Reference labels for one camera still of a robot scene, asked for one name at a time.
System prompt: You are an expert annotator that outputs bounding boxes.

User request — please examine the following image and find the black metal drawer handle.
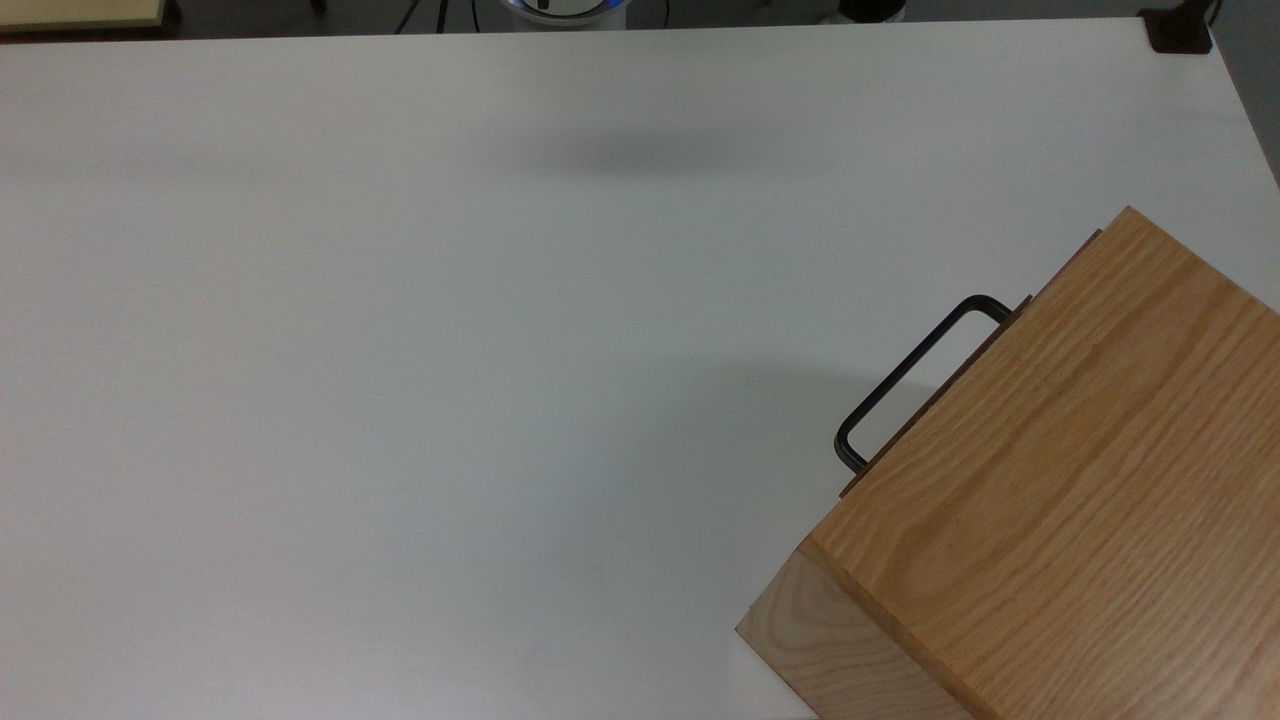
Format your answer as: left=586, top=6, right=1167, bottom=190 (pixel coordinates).
left=834, top=294, right=1016, bottom=473

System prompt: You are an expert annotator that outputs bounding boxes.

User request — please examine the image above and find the wooden drawer with bar handle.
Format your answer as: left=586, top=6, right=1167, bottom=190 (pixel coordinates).
left=838, top=228, right=1104, bottom=499

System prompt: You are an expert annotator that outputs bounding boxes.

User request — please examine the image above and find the wooden drawer cabinet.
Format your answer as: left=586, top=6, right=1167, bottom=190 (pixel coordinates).
left=735, top=205, right=1280, bottom=720

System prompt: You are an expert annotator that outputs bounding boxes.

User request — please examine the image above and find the black and white round object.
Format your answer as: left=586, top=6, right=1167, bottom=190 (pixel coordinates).
left=820, top=0, right=907, bottom=24

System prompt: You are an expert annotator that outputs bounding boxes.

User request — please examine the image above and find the beige table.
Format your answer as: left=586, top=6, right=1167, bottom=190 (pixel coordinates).
left=0, top=0, right=167, bottom=33

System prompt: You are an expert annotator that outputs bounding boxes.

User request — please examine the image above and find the black camera pole with clamp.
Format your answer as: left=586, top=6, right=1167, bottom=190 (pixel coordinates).
left=1140, top=0, right=1221, bottom=54

